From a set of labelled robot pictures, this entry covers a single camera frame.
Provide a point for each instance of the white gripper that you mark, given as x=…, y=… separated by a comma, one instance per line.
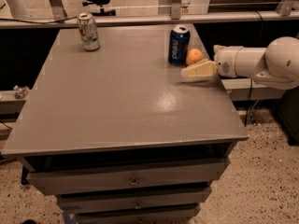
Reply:
x=224, y=61

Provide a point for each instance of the orange fruit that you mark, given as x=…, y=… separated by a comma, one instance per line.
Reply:
x=194, y=56

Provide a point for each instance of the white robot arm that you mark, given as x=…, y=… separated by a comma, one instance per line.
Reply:
x=276, y=66

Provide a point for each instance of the blue pepsi can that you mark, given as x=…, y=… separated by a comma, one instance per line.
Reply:
x=178, y=44

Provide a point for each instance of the green 7up can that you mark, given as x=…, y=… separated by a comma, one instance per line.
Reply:
x=88, y=31

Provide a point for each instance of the grey drawer cabinet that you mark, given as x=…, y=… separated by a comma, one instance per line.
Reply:
x=123, y=104

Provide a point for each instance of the grey bottom drawer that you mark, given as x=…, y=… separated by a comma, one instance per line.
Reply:
x=141, y=216

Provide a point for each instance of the grey drawer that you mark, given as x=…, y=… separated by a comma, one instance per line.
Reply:
x=141, y=216
x=128, y=176
x=134, y=199

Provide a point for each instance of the grey top drawer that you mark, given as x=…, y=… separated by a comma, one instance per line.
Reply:
x=128, y=176

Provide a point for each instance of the small shiny crumpled object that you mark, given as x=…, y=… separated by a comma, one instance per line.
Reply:
x=21, y=92

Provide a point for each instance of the grey middle drawer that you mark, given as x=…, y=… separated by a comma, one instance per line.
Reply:
x=134, y=199

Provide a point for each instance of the white pipe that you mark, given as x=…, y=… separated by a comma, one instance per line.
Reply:
x=18, y=9

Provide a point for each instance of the grey metal rail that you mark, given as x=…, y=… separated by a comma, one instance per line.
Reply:
x=107, y=21

